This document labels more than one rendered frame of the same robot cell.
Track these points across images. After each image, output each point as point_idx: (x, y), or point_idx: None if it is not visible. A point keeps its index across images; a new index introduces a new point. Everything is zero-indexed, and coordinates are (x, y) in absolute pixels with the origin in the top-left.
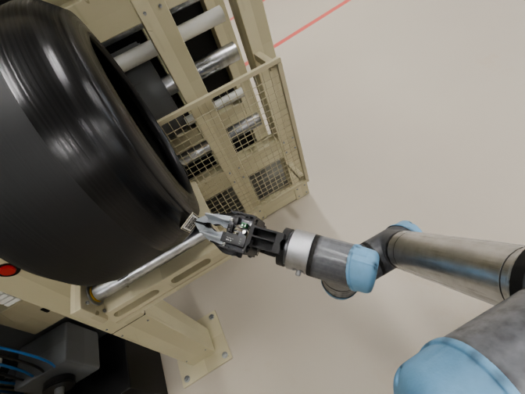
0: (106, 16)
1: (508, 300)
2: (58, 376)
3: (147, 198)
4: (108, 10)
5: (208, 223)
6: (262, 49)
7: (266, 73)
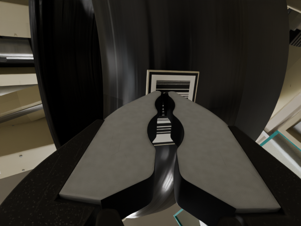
0: (5, 19)
1: None
2: None
3: (153, 209)
4: (0, 22)
5: (158, 101)
6: None
7: None
